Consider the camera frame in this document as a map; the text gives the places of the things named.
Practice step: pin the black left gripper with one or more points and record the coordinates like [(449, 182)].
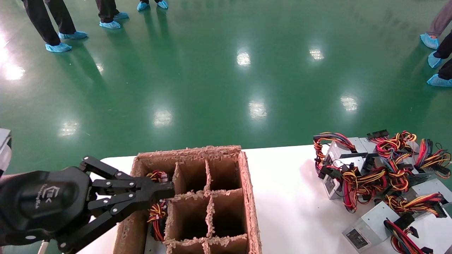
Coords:
[(42, 204)]

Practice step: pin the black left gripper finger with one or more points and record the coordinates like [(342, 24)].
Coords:
[(152, 199), (155, 185)]

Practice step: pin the brown cardboard divider box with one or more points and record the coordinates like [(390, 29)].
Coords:
[(247, 197)]

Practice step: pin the person in blue shoe covers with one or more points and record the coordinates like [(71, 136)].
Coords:
[(143, 5)]

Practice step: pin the person in dark trousers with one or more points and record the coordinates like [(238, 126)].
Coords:
[(106, 8)]

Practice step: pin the person in black trousers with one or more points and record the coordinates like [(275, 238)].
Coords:
[(39, 17), (445, 49)]

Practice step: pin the person in grey trousers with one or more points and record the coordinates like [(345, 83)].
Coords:
[(441, 21)]

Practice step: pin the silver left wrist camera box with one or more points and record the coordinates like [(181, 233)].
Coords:
[(4, 148)]

